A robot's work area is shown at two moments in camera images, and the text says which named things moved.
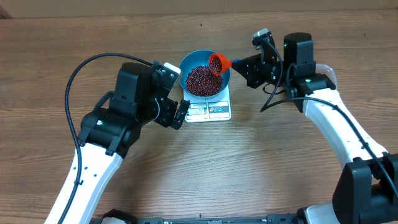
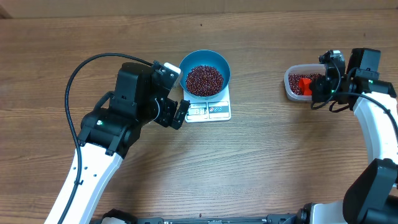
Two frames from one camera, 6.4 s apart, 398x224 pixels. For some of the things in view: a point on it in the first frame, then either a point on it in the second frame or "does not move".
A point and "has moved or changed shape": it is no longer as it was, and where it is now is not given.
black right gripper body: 258,70 -> 319,88
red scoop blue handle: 226,63 has moved or changed shape
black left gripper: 169,109 does not move
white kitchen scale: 216,109 does not move
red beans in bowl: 201,81 does not move
